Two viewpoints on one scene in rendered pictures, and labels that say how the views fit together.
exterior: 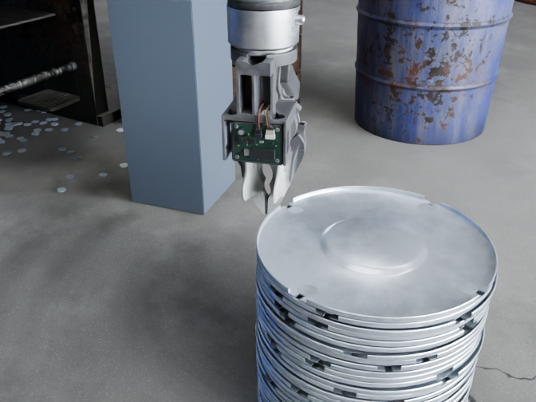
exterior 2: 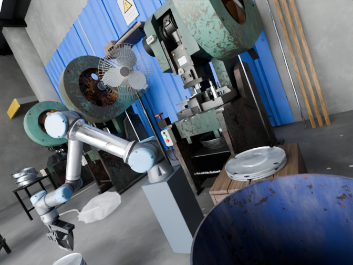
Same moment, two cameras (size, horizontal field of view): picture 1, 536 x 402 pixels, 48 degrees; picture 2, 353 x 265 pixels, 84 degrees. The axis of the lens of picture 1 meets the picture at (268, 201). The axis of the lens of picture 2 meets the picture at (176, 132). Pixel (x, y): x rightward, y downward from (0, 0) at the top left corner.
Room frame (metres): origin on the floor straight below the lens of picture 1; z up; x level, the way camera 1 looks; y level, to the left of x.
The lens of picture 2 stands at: (1.64, -0.82, 0.80)
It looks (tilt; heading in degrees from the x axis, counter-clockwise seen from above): 8 degrees down; 102
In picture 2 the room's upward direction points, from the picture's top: 24 degrees counter-clockwise
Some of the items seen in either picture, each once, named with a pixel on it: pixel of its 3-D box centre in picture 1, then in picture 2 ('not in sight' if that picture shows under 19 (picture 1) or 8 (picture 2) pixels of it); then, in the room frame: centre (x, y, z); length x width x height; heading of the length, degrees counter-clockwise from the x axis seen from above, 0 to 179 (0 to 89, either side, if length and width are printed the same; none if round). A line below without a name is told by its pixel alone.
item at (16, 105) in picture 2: not in sight; (30, 104); (-3.27, 4.39, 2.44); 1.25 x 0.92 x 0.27; 151
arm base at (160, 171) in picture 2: not in sight; (158, 167); (1.23, 0.19, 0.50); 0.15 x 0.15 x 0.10
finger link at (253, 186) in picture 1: (250, 185); (68, 242); (0.63, 0.02, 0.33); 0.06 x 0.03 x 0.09; 168
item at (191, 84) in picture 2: not in sight; (197, 83); (1.60, 0.87, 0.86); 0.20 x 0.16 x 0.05; 151
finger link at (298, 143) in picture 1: (285, 146); (61, 240); (0.65, -0.02, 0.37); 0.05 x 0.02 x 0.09; 78
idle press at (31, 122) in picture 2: not in sight; (73, 142); (-1.31, 2.84, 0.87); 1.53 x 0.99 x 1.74; 64
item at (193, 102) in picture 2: not in sight; (193, 105); (1.51, 0.71, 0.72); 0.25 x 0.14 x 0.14; 61
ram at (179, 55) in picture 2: not in sight; (186, 63); (1.57, 0.83, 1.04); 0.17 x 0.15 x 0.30; 61
